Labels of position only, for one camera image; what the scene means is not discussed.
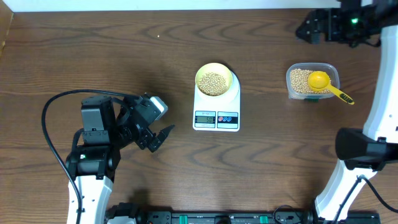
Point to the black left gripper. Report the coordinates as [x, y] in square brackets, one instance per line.
[147, 135]

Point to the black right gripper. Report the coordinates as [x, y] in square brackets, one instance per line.
[331, 16]

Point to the yellow plastic measuring scoop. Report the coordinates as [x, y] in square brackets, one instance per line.
[319, 81]

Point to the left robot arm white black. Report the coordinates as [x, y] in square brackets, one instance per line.
[109, 124]

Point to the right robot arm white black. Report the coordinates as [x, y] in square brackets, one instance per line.
[361, 153]

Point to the white digital kitchen scale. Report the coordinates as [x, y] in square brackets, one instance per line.
[221, 113]

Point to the soybeans in yellow bowl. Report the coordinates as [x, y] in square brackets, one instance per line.
[213, 84]

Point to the pale yellow bowl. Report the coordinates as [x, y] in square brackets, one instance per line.
[215, 68]

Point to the clear container of soybeans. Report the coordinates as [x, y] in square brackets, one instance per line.
[297, 76]

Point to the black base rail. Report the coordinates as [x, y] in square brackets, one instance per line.
[135, 214]

